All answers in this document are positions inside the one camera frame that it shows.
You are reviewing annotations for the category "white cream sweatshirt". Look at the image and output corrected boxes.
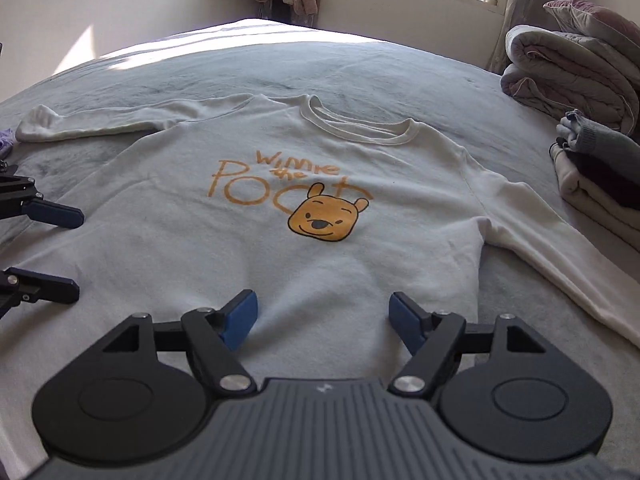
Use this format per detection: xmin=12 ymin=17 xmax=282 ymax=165
xmin=1 ymin=95 xmax=639 ymax=479

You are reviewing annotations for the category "folded beige garment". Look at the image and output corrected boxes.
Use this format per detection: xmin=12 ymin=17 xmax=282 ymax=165
xmin=549 ymin=136 xmax=639 ymax=249

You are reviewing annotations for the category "folded black garment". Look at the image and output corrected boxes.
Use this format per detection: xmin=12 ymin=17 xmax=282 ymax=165
xmin=564 ymin=148 xmax=640 ymax=210

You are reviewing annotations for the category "folded grey garment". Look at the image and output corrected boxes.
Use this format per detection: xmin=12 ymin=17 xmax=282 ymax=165
xmin=556 ymin=110 xmax=640 ymax=184

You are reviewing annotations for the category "grey bed blanket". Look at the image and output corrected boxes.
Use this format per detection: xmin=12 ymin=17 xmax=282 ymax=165
xmin=1 ymin=20 xmax=639 ymax=470

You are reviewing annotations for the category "folded grey pink quilt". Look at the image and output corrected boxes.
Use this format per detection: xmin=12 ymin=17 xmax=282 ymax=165
xmin=500 ymin=25 xmax=639 ymax=136

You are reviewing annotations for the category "pink grey pillow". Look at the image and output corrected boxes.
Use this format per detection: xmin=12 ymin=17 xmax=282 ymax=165
xmin=542 ymin=0 xmax=640 ymax=64

